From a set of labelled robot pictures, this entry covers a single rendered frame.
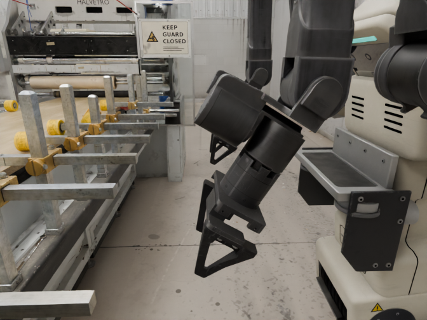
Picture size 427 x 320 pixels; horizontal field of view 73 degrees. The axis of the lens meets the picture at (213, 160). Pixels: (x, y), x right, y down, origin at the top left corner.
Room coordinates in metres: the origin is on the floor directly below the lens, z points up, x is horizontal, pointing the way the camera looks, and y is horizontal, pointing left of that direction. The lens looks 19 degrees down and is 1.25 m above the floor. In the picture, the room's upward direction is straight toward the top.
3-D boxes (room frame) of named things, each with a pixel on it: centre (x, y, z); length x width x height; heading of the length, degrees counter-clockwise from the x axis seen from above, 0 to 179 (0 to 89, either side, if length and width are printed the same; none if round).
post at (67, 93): (1.10, 0.55, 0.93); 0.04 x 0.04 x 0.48; 2
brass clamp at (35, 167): (0.87, 0.54, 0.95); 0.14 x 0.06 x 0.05; 2
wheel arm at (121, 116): (1.64, 0.46, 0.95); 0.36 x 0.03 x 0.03; 92
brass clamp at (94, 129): (1.37, 0.56, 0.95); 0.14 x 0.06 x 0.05; 2
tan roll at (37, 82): (2.93, 1.16, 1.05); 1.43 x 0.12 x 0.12; 92
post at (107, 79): (1.60, 0.56, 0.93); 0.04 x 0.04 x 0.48; 2
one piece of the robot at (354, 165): (0.56, -0.28, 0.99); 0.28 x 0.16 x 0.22; 2
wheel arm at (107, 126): (1.39, 0.52, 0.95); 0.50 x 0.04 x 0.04; 92
